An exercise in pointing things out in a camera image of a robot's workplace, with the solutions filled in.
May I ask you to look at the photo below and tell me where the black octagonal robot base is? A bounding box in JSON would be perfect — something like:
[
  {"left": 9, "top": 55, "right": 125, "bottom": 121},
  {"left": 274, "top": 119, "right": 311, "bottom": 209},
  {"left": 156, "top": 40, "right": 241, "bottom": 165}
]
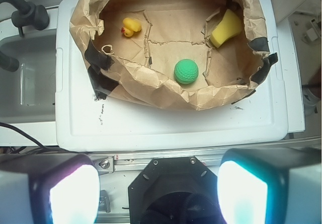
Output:
[{"left": 128, "top": 157, "right": 225, "bottom": 223}]

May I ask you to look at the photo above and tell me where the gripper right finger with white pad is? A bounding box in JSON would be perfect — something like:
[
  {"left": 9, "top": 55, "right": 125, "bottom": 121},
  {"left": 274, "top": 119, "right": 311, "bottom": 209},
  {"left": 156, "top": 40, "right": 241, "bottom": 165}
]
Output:
[{"left": 217, "top": 147, "right": 321, "bottom": 223}]

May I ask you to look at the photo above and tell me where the crumpled brown paper bag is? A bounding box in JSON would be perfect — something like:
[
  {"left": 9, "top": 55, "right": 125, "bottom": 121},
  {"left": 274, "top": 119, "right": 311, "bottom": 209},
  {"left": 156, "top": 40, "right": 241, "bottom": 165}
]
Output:
[{"left": 70, "top": 0, "right": 278, "bottom": 110}]

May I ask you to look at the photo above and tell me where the aluminium extrusion rail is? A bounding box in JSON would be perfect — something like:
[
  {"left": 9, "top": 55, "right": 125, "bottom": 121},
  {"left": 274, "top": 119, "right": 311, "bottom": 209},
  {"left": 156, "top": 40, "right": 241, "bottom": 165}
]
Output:
[{"left": 89, "top": 136, "right": 321, "bottom": 171}]

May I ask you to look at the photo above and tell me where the grey sink basin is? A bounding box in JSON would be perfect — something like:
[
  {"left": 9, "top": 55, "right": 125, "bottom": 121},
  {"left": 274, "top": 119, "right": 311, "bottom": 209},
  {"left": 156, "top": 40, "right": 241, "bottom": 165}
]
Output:
[{"left": 1, "top": 29, "right": 56, "bottom": 124}]

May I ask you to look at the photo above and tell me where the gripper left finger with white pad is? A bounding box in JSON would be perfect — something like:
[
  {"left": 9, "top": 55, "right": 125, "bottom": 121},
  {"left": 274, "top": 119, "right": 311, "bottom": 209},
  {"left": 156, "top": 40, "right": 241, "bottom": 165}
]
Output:
[{"left": 1, "top": 154, "right": 100, "bottom": 223}]

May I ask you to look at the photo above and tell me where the metal corner bracket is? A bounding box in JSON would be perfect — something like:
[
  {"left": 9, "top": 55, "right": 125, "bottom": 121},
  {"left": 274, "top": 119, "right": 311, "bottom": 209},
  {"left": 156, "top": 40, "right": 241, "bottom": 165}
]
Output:
[{"left": 94, "top": 157, "right": 115, "bottom": 173}]

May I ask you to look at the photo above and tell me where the white plastic cooler lid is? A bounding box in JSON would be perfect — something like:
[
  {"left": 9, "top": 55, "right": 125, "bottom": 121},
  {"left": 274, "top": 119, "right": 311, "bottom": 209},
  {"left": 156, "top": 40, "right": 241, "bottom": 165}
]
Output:
[{"left": 55, "top": 0, "right": 305, "bottom": 152}]

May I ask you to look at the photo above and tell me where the yellow sponge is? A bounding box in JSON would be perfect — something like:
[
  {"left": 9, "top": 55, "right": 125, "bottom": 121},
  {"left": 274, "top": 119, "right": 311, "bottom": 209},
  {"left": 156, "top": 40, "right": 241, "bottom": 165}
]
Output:
[{"left": 210, "top": 9, "right": 243, "bottom": 48}]

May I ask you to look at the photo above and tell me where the green foam golf ball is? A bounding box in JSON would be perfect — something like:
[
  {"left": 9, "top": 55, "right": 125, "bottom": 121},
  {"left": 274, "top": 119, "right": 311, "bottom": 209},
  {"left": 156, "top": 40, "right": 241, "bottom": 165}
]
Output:
[{"left": 174, "top": 59, "right": 199, "bottom": 85}]

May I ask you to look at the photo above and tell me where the yellow rubber duck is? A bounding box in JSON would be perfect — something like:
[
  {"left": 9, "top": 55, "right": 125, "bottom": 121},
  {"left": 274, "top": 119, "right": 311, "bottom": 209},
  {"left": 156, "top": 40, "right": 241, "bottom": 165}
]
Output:
[{"left": 121, "top": 18, "right": 142, "bottom": 37}]

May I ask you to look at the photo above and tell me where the black cable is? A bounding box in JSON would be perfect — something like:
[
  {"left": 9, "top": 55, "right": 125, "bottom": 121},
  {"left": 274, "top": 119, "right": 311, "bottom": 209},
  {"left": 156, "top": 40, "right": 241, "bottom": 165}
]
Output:
[{"left": 0, "top": 122, "right": 68, "bottom": 156}]

